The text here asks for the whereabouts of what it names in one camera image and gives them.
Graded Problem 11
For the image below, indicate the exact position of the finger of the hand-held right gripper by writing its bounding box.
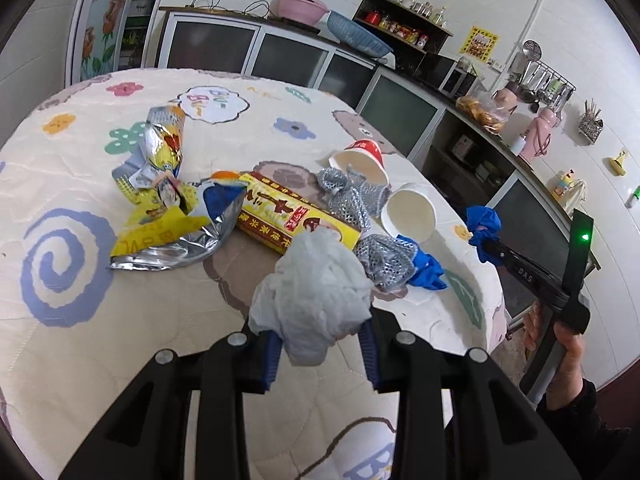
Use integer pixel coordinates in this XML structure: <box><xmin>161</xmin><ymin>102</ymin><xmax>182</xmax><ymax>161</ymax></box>
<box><xmin>477</xmin><ymin>237</ymin><xmax>522</xmax><ymax>270</ymax></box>

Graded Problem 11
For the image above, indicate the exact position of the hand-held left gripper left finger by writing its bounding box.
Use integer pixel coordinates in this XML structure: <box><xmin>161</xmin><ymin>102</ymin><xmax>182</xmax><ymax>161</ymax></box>
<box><xmin>57</xmin><ymin>319</ymin><xmax>279</xmax><ymax>480</ymax></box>

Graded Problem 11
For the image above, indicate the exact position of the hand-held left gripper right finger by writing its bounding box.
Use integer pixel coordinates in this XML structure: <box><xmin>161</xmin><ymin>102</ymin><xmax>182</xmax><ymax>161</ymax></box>
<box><xmin>359</xmin><ymin>309</ymin><xmax>583</xmax><ymax>480</ymax></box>

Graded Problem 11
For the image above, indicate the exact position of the blue cloth scrap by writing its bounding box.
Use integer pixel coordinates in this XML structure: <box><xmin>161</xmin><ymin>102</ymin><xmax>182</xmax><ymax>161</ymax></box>
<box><xmin>407</xmin><ymin>247</ymin><xmax>449</xmax><ymax>292</ymax></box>
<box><xmin>466</xmin><ymin>205</ymin><xmax>503</xmax><ymax>265</ymax></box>

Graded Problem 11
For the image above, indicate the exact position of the white tissue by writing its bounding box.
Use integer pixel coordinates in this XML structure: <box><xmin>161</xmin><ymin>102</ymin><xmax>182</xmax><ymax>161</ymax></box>
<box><xmin>248</xmin><ymin>232</ymin><xmax>375</xmax><ymax>367</ymax></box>

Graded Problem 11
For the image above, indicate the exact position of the silver mesh cloth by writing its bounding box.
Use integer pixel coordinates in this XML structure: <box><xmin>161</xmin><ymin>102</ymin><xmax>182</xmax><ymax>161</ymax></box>
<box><xmin>352</xmin><ymin>232</ymin><xmax>423</xmax><ymax>292</ymax></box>
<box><xmin>316</xmin><ymin>165</ymin><xmax>392</xmax><ymax>233</ymax></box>

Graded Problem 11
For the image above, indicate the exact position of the red paper cup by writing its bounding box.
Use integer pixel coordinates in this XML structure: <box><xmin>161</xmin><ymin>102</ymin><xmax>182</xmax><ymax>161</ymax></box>
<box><xmin>328</xmin><ymin>139</ymin><xmax>390</xmax><ymax>188</ymax></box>

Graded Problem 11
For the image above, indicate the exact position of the person's right forearm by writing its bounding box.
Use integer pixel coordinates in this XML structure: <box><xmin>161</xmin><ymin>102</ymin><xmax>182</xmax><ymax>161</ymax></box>
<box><xmin>537</xmin><ymin>379</ymin><xmax>635</xmax><ymax>480</ymax></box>

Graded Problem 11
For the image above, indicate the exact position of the person's right hand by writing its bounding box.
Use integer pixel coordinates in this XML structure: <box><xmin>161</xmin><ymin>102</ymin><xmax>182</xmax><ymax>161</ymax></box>
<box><xmin>522</xmin><ymin>304</ymin><xmax>587</xmax><ymax>411</ymax></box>

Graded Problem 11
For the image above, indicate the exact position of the yellow doll figure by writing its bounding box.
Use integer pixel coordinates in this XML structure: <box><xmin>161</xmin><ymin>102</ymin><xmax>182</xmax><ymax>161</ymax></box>
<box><xmin>550</xmin><ymin>170</ymin><xmax>589</xmax><ymax>212</ymax></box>

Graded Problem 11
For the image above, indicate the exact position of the white paper cup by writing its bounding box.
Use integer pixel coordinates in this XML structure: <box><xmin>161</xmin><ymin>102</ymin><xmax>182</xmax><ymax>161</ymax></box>
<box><xmin>381</xmin><ymin>183</ymin><xmax>436</xmax><ymax>241</ymax></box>

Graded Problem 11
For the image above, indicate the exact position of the pink thermos jug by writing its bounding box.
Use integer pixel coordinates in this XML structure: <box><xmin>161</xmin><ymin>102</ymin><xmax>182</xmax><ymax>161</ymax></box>
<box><xmin>522</xmin><ymin>107</ymin><xmax>559</xmax><ymax>162</ymax></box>

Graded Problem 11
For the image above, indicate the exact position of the bag of bread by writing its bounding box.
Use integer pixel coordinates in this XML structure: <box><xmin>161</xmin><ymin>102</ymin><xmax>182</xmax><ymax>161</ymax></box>
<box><xmin>456</xmin><ymin>87</ymin><xmax>512</xmax><ymax>134</ymax></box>

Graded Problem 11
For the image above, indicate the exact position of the metal chopstick holder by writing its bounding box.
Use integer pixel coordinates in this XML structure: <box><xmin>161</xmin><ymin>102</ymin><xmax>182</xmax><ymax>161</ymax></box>
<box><xmin>579</xmin><ymin>99</ymin><xmax>605</xmax><ymax>142</ymax></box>

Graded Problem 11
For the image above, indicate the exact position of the yellow and red carton box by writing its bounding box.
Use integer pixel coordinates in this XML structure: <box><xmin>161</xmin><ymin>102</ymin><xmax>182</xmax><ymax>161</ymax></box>
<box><xmin>236</xmin><ymin>172</ymin><xmax>362</xmax><ymax>256</ymax></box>

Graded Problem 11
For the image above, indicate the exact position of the metal utensil rack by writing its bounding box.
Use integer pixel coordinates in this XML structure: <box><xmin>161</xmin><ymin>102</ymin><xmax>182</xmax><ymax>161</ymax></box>
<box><xmin>510</xmin><ymin>40</ymin><xmax>577</xmax><ymax>112</ymax></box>

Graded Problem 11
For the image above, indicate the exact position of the yellow snack bag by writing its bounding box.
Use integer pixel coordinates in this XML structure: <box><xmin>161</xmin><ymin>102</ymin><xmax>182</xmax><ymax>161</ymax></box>
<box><xmin>109</xmin><ymin>180</ymin><xmax>221</xmax><ymax>272</ymax></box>

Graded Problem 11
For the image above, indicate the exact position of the black microwave oven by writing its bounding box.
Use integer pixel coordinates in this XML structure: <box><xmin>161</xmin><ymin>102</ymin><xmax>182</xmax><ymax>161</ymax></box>
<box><xmin>415</xmin><ymin>52</ymin><xmax>477</xmax><ymax>101</ymax></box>

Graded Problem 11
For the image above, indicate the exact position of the bear printed tablecloth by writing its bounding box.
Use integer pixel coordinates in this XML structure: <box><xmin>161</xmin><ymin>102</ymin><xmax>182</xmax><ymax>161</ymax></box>
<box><xmin>0</xmin><ymin>67</ymin><xmax>507</xmax><ymax>480</ymax></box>

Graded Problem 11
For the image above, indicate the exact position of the dark wooden spice shelf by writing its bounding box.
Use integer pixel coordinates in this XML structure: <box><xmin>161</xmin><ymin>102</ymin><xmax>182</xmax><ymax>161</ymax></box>
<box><xmin>352</xmin><ymin>0</ymin><xmax>454</xmax><ymax>55</ymax></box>

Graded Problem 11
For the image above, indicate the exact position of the row of seasoning bottles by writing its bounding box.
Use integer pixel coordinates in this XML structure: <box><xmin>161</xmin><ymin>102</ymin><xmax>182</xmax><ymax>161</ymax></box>
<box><xmin>364</xmin><ymin>9</ymin><xmax>432</xmax><ymax>50</ymax></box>

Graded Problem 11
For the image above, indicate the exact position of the crumpled yellow foil wrapper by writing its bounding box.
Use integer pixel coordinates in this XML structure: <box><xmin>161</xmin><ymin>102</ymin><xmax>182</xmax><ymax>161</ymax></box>
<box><xmin>111</xmin><ymin>104</ymin><xmax>187</xmax><ymax>211</ymax></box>

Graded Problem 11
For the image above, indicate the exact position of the blue plastic basket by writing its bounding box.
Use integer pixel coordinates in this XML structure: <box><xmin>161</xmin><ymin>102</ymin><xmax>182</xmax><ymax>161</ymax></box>
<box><xmin>327</xmin><ymin>11</ymin><xmax>396</xmax><ymax>59</ymax></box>

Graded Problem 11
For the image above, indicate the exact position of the pink pot with lid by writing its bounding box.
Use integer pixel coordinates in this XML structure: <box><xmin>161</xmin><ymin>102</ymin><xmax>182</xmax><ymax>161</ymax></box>
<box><xmin>269</xmin><ymin>0</ymin><xmax>332</xmax><ymax>26</ymax></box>

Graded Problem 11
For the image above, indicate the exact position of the kitchen counter cabinet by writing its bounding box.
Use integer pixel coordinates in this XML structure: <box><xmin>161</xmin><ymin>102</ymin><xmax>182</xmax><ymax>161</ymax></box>
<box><xmin>157</xmin><ymin>6</ymin><xmax>601</xmax><ymax>322</ymax></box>

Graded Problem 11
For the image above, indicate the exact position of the flower printed glass door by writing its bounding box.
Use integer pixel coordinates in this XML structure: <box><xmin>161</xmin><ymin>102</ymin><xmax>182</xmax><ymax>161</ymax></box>
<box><xmin>67</xmin><ymin>0</ymin><xmax>177</xmax><ymax>86</ymax></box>

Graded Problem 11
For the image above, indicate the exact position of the yellow wall poster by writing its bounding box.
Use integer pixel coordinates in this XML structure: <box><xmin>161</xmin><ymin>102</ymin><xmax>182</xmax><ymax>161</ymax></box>
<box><xmin>459</xmin><ymin>26</ymin><xmax>501</xmax><ymax>65</ymax></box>

